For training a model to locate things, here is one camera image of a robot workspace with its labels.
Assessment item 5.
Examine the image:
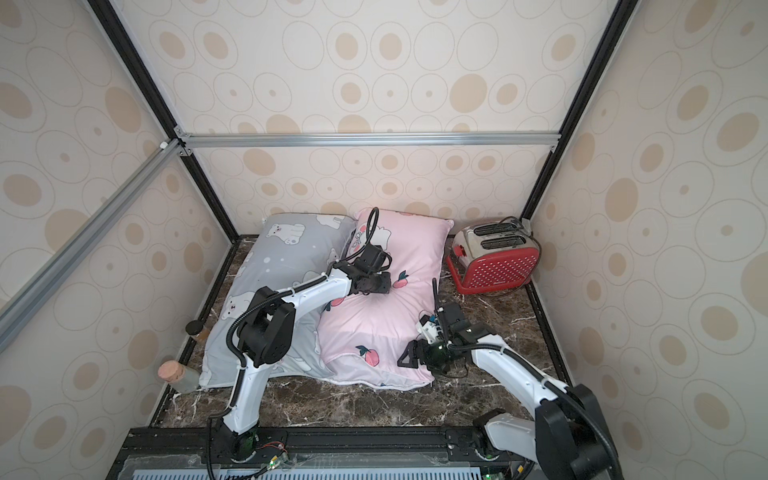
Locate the pink peach print pillow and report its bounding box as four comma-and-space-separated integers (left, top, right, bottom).
318, 210, 454, 391

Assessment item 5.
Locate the grey bear print pillow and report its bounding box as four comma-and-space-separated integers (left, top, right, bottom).
199, 213, 356, 388

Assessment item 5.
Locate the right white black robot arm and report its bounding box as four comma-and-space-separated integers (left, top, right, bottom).
397, 303, 623, 479

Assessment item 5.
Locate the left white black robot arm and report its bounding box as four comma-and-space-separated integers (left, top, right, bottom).
205, 244, 392, 468

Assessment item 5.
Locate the red silver toaster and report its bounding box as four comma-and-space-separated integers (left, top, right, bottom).
445, 216, 541, 295

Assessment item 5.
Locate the black knob bottle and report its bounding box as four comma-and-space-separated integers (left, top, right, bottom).
185, 320, 210, 345

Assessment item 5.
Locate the cork stopper glass bottle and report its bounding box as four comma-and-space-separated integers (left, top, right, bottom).
157, 360, 200, 394

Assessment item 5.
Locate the horizontal aluminium frame bar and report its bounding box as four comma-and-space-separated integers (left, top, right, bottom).
180, 131, 560, 148

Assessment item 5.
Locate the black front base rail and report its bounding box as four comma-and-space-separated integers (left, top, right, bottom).
107, 425, 535, 479

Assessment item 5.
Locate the diagonal aluminium frame bar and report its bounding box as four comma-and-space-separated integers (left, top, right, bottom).
1, 139, 181, 350

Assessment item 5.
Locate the right black corner post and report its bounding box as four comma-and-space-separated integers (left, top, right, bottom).
522, 0, 639, 220

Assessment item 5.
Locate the black corner post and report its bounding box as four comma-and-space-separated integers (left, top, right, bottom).
522, 0, 639, 220
87, 0, 240, 244

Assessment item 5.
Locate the left black corner post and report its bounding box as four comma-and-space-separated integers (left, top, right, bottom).
87, 0, 240, 244

